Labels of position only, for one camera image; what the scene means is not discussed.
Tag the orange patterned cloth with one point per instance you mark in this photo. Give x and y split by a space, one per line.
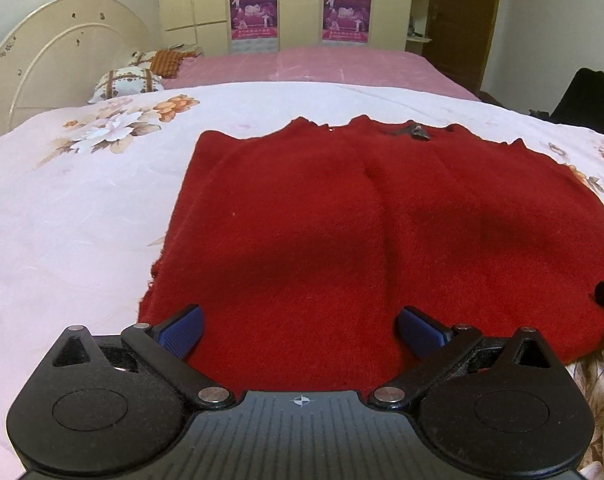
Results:
164 62

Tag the brown wooden door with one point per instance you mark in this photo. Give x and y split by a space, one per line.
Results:
462 25

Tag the black garment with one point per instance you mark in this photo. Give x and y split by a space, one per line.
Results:
582 97

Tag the large floral brown-trim pillow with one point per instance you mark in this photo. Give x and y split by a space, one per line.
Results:
121 82

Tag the pink checked bed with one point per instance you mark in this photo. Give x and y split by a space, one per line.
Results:
332 67

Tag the cream round headboard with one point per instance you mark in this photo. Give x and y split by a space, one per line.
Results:
56 60

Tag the purple wall poster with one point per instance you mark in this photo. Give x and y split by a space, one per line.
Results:
347 15
253 17

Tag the pink floral bedsheet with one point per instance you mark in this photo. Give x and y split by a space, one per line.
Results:
71 220

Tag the cream wardrobe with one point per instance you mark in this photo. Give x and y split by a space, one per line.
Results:
191 0

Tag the small floral brown-trim pillow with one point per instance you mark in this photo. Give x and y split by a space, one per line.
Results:
139 58

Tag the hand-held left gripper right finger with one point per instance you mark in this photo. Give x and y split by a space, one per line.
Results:
422 332

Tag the red sequined sweater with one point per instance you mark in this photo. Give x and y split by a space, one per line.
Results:
332 240

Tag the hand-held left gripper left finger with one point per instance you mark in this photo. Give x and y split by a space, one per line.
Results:
181 332

